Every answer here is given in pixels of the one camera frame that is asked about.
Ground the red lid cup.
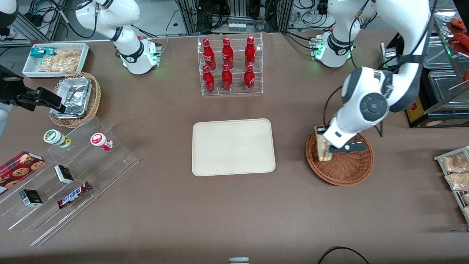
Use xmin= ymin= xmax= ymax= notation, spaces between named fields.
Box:
xmin=90 ymin=132 xmax=114 ymax=151

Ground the red cookie box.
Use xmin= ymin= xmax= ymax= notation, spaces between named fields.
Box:
xmin=0 ymin=151 xmax=46 ymax=196

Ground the black floor cable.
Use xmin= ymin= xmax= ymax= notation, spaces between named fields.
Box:
xmin=317 ymin=246 xmax=370 ymax=264

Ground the green lid cup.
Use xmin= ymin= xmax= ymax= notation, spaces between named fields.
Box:
xmin=43 ymin=129 xmax=72 ymax=149

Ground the light wicker basket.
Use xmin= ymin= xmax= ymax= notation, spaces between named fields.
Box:
xmin=49 ymin=72 xmax=101 ymax=128

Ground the triangular sandwich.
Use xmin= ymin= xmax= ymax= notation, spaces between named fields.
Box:
xmin=317 ymin=126 xmax=333 ymax=162

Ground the clear acrylic stepped shelf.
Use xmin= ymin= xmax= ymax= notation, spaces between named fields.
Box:
xmin=0 ymin=117 xmax=140 ymax=247

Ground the round brown wicker basket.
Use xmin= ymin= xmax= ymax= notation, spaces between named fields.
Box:
xmin=305 ymin=121 xmax=374 ymax=186

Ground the grey wire snack rack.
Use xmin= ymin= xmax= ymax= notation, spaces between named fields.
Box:
xmin=434 ymin=146 xmax=469 ymax=225

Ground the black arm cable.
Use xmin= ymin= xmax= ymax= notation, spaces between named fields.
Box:
xmin=324 ymin=0 xmax=438 ymax=138

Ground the aluminium frame rack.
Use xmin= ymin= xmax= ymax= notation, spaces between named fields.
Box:
xmin=176 ymin=0 xmax=295 ymax=36

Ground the cream rectangular serving tray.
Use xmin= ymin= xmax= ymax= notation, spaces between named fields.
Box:
xmin=192 ymin=118 xmax=276 ymax=177

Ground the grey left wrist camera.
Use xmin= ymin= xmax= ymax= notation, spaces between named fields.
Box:
xmin=328 ymin=142 xmax=368 ymax=154

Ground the white plastic bin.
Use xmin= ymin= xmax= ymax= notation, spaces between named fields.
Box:
xmin=22 ymin=43 xmax=91 ymax=79

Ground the clear acrylic bottle rack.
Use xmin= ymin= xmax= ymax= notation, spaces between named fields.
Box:
xmin=197 ymin=32 xmax=263 ymax=96

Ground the clear fried snack bag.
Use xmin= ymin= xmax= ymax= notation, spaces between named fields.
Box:
xmin=441 ymin=152 xmax=469 ymax=173
xmin=445 ymin=172 xmax=469 ymax=191

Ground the teal snack bag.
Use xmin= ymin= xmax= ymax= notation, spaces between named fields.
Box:
xmin=30 ymin=47 xmax=58 ymax=59

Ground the aluminium foil tray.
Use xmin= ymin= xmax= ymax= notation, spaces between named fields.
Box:
xmin=50 ymin=76 xmax=93 ymax=119

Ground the red cola bottle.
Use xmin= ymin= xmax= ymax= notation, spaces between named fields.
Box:
xmin=202 ymin=65 xmax=216 ymax=93
xmin=222 ymin=37 xmax=235 ymax=69
xmin=243 ymin=64 xmax=255 ymax=92
xmin=203 ymin=38 xmax=217 ymax=71
xmin=244 ymin=36 xmax=256 ymax=67
xmin=221 ymin=63 xmax=233 ymax=92

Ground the black food warmer cabinet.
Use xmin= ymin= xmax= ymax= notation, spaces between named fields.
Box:
xmin=380 ymin=0 xmax=469 ymax=129

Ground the snickers chocolate bar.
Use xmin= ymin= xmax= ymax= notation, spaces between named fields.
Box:
xmin=57 ymin=181 xmax=92 ymax=209

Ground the small black box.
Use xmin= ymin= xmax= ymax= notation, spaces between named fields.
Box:
xmin=19 ymin=189 xmax=44 ymax=207
xmin=54 ymin=165 xmax=75 ymax=184

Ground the steel warmer pan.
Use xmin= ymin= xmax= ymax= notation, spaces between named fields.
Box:
xmin=428 ymin=70 xmax=469 ymax=102
xmin=423 ymin=35 xmax=455 ymax=70

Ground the clear chips bag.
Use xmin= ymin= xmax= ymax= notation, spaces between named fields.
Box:
xmin=54 ymin=49 xmax=81 ymax=60
xmin=38 ymin=55 xmax=80 ymax=73

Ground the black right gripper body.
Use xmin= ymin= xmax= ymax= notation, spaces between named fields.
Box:
xmin=0 ymin=65 xmax=27 ymax=106

